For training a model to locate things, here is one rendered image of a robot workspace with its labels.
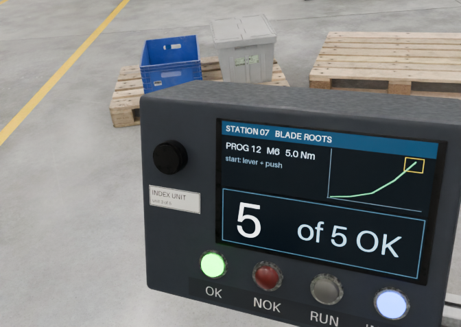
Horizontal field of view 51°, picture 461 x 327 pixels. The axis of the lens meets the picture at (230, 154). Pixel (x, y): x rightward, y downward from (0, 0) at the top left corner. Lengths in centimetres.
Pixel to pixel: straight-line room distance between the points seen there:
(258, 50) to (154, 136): 283
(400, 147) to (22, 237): 227
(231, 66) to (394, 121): 292
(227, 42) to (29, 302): 192
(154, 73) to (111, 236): 130
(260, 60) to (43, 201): 161
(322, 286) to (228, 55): 288
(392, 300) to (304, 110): 16
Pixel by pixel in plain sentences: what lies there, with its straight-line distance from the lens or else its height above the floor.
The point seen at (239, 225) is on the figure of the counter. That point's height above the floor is 116.
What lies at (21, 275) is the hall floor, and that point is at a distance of 230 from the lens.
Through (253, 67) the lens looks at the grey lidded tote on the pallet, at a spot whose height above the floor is 27.
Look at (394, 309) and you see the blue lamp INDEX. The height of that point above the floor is 112.
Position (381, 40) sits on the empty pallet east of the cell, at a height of 14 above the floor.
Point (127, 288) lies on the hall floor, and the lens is 206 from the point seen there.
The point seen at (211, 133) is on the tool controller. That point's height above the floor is 123.
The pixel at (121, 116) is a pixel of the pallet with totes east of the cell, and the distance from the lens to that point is 327.
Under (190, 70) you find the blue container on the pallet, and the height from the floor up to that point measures 30.
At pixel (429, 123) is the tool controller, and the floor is 125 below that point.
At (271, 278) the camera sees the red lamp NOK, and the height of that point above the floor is 112.
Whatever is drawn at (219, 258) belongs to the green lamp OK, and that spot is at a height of 112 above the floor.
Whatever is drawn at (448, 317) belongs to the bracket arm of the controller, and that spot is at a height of 105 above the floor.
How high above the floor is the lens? 141
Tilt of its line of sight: 30 degrees down
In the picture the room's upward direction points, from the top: 6 degrees counter-clockwise
